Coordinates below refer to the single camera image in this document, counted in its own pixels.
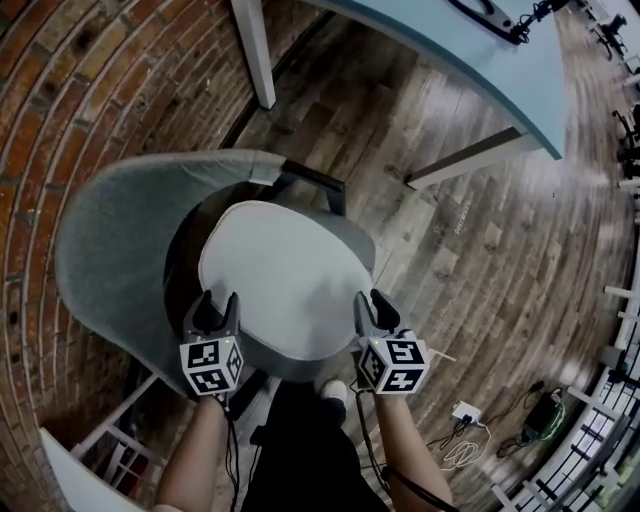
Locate person's left forearm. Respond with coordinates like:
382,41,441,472
153,392,231,512

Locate white seat cushion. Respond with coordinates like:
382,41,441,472
197,200,372,360

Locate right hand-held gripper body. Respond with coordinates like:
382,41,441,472
355,324,431,396

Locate person's white shoe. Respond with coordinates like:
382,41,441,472
318,378,348,402

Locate person's right forearm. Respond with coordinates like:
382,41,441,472
373,388,455,512

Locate grey upholstered chair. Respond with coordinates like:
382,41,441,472
53,148,379,399

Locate white metal railing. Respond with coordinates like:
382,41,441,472
489,284,640,512

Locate black office chair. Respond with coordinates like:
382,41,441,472
612,102,640,162
592,13,630,62

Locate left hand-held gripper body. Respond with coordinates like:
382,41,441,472
178,323,245,399

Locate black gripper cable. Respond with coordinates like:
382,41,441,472
352,380,441,512
219,394,244,512

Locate white shelf rack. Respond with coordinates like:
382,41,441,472
38,371,169,512

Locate white coiled cable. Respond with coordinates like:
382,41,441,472
441,422,493,471

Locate light blue table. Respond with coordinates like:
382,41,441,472
229,0,569,191

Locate white power strip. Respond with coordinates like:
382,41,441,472
451,399,484,424

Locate person's black trousers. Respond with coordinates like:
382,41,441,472
238,380,391,512

